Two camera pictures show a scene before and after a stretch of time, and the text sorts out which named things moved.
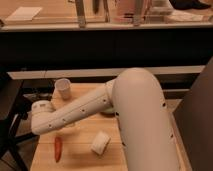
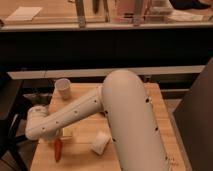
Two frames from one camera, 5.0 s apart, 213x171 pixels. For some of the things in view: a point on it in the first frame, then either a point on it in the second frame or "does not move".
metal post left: (80, 11) does not move
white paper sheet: (24, 13) does not move
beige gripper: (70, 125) to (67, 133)
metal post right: (138, 13) does not move
